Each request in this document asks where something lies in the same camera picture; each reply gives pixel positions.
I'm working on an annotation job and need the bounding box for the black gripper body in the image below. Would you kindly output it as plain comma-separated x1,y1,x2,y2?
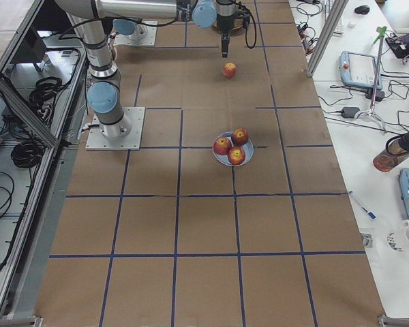
215,0,237,33

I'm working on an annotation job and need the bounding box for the red yellow transferred apple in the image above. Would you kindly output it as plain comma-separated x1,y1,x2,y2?
223,62,237,79

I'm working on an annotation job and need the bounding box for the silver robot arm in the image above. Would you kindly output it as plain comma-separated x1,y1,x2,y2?
56,1,217,138
113,1,245,58

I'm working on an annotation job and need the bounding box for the wicker basket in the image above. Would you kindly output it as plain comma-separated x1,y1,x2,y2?
213,13,250,34

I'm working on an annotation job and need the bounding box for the red apple back of plate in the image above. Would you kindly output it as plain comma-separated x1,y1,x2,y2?
231,127,249,146

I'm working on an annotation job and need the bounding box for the red apple of plate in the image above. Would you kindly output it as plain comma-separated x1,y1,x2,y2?
213,137,232,155
227,146,246,166
231,127,249,146

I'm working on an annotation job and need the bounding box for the red apple left of plate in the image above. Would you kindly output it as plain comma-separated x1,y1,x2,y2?
213,137,232,155

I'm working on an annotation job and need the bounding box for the light blue plate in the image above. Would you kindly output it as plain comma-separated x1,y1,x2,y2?
212,131,254,167

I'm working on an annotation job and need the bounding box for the red apple front of plate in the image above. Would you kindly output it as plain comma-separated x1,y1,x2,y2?
227,146,246,166

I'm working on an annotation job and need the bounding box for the teach pendant upper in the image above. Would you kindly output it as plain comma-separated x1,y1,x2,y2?
339,51,377,89

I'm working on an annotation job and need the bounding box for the black computer mouse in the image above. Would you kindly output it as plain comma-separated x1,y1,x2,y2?
354,5,370,15

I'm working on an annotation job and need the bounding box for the black power adapter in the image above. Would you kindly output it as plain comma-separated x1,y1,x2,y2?
340,106,360,119

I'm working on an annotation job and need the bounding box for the silver tripod stand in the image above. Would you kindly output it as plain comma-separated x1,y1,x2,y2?
355,26,387,134

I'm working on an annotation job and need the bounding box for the brown water bottle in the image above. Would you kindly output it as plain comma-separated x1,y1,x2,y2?
373,132,409,172

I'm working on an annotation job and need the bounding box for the blue white pen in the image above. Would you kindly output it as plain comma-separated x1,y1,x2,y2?
348,191,376,219

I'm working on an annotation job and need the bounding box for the metal binder clip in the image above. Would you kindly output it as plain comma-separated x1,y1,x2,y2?
360,232,374,249

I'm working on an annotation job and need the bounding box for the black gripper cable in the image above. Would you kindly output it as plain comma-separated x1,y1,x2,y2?
237,3,258,49

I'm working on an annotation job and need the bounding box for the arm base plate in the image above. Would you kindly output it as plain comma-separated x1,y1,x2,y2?
114,20,157,47
85,107,145,151

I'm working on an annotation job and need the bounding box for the aluminium frame post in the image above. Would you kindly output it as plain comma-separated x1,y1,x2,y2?
305,0,348,78

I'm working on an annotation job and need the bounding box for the coiled black cable upper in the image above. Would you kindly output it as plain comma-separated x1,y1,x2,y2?
29,76,63,118

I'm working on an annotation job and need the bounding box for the coiled black cable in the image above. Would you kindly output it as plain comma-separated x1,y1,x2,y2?
29,76,63,118
10,139,39,170

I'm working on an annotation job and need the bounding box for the coiled black cable lower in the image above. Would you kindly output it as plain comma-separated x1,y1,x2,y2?
10,139,39,170

